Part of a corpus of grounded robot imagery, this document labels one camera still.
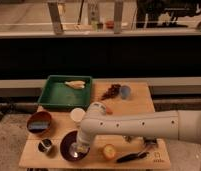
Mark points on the translucent grey gripper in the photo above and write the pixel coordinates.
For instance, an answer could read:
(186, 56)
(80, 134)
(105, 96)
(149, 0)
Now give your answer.
(82, 147)

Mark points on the purple bowl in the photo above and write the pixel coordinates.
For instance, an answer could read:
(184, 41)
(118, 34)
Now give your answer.
(67, 148)

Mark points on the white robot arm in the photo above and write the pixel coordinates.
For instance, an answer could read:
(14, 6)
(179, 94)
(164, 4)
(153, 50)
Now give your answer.
(184, 125)

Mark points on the red-brown bowl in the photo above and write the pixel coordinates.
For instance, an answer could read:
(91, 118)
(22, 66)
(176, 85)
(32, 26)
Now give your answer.
(41, 116)

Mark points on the blue sponge in bowl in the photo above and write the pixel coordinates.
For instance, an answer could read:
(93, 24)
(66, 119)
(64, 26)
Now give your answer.
(38, 126)

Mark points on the white plastic cup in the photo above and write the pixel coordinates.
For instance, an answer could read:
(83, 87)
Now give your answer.
(77, 114)

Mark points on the small metal cup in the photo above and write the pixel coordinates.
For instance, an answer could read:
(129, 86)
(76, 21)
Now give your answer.
(45, 146)

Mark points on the wooden table board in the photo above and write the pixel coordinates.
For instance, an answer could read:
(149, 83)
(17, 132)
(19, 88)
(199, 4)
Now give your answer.
(139, 102)

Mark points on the orange carrot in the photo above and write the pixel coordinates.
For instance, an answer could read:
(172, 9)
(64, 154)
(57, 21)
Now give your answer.
(109, 111)

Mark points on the green plastic tray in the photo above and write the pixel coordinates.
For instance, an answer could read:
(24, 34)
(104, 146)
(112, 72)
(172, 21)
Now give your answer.
(57, 95)

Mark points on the dark grape bunch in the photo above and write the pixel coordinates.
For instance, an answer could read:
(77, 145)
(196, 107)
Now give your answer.
(112, 92)

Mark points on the small dark round tin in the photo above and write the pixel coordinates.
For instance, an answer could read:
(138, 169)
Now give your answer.
(149, 142)

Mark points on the blue cup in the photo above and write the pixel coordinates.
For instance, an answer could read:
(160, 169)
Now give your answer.
(125, 92)

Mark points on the black handled tool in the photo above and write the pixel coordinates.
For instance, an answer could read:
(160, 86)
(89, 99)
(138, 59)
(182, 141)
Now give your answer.
(131, 157)

